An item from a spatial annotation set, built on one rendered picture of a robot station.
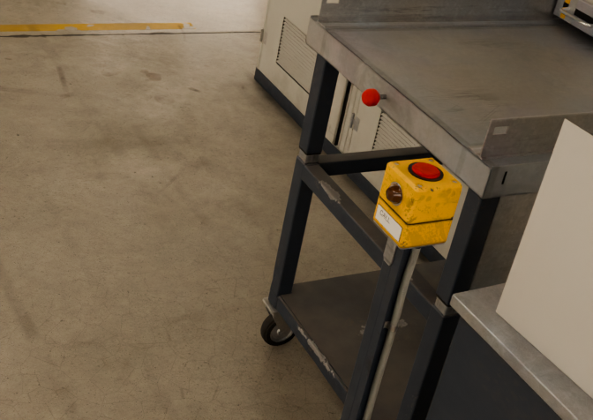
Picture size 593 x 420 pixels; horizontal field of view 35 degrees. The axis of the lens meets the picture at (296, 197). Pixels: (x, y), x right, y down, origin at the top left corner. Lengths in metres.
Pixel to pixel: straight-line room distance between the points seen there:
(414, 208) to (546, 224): 0.17
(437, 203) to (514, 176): 0.27
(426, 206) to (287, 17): 2.21
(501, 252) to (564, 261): 0.44
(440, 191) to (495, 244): 0.37
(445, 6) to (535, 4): 0.25
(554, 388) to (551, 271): 0.15
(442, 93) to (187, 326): 0.98
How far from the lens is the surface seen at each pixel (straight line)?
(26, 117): 3.23
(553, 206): 1.22
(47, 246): 2.60
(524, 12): 2.23
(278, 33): 3.50
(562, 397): 1.24
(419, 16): 2.04
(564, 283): 1.24
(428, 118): 1.61
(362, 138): 3.02
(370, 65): 1.76
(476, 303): 1.34
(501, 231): 1.63
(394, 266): 1.36
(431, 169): 1.30
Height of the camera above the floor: 1.49
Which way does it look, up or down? 30 degrees down
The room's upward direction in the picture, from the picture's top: 12 degrees clockwise
